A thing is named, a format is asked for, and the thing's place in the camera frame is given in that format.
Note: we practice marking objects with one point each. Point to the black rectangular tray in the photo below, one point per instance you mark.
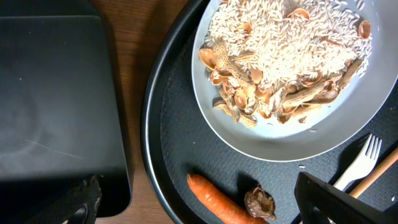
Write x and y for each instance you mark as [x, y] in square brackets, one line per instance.
[59, 111]

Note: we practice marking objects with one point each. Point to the white plastic fork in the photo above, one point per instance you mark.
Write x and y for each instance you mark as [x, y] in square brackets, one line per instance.
[363, 164]

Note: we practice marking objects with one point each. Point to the orange carrot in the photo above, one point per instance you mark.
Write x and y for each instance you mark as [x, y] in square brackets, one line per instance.
[218, 203]

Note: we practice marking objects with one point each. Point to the brown food scrap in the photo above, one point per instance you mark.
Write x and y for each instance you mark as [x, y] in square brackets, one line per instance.
[260, 204]

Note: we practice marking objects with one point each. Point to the wooden chopstick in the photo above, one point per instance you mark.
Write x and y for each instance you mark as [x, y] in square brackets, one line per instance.
[375, 174]

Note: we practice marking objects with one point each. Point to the grey plate with food scraps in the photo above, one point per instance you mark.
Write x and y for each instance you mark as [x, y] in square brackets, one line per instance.
[284, 81]

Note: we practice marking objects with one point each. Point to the round black tray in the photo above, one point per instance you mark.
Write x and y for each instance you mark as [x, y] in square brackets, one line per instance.
[176, 140]

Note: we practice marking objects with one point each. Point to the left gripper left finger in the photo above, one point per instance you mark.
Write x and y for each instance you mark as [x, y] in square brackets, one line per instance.
[77, 203]

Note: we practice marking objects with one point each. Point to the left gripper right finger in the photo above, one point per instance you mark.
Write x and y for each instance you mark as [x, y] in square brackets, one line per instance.
[320, 202]

